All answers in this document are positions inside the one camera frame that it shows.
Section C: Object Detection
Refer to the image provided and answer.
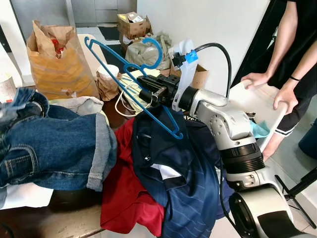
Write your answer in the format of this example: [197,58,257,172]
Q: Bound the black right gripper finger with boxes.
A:
[137,89,158,106]
[137,74,159,89]

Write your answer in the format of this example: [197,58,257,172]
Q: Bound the blue plastic hanger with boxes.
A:
[84,36,184,140]

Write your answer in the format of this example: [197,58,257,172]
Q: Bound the blue denim jeans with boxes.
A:
[0,87,118,193]

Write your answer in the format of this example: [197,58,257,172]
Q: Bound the navy blue shirt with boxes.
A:
[131,106,236,238]

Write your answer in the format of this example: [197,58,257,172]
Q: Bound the person's right hand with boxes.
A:
[241,72,272,91]

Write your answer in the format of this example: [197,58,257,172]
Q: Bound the person's left hand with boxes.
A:
[273,83,299,116]

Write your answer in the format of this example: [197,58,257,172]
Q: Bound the grey plastic bag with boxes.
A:
[125,32,173,71]

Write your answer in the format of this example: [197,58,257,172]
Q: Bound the plain brown cardboard box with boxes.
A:
[191,63,210,90]

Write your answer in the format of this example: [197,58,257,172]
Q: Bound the small crumpled paper bag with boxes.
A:
[96,64,121,101]

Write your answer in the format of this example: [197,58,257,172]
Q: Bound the open cardboard box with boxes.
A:
[117,12,152,40]

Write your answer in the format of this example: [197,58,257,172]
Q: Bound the black doormat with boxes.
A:
[98,26,119,41]

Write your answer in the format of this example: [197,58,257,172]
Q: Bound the light grey cloth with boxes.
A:
[49,95,106,116]

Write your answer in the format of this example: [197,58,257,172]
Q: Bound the large brown paper bag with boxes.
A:
[26,20,101,100]

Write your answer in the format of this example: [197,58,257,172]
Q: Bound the red shirt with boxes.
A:
[101,118,165,237]

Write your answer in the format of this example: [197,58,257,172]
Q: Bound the teal cloth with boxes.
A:
[249,119,271,139]

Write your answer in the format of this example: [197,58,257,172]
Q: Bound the grey cabinet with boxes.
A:
[10,0,137,26]

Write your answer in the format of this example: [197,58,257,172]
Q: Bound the person in black T-shirt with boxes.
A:
[263,0,317,162]

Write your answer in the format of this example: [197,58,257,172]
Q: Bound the white paper sheet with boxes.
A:
[0,182,54,210]

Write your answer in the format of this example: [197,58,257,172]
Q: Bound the black tripod stand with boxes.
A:
[275,168,317,230]

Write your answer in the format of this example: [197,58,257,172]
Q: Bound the white coiled cord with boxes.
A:
[115,79,149,118]

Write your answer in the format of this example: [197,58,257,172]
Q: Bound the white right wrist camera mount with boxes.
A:
[170,39,200,113]

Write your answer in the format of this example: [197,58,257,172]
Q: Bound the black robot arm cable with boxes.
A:
[195,43,232,98]

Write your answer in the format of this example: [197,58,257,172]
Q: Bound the black door frame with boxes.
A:
[232,0,285,87]

